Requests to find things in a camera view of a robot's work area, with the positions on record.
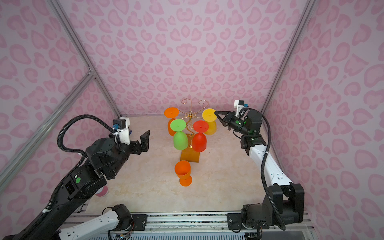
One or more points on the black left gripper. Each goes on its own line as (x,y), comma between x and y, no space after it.
(144,143)

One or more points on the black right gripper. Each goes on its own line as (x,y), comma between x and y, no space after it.
(230,118)

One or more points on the yellow wine glass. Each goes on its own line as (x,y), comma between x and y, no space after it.
(210,117)

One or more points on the orange wine glass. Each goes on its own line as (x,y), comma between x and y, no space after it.
(171,113)
(183,171)

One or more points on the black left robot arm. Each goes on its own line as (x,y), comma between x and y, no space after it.
(99,163)

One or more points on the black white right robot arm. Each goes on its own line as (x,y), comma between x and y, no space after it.
(284,200)

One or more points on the red wine glass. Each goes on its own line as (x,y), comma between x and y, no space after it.
(199,142)

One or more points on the green wine glass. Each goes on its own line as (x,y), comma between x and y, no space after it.
(180,138)

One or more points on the wooden rack base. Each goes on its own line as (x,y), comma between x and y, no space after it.
(189,154)

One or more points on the pink round object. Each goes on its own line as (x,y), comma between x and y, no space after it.
(102,191)

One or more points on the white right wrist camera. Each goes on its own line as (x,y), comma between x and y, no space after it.
(239,106)

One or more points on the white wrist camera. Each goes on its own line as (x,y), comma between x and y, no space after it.
(239,106)
(121,125)

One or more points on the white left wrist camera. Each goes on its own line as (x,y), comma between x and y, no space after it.
(121,125)

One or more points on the gold wire glass rack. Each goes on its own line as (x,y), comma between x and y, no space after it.
(193,116)

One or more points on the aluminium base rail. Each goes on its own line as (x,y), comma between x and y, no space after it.
(227,225)

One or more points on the aluminium corner frame post right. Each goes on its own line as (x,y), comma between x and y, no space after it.
(308,11)

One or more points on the aluminium corner frame post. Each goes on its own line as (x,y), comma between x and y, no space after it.
(308,11)
(64,20)

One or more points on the aluminium corner frame post left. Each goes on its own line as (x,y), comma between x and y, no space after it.
(64,20)

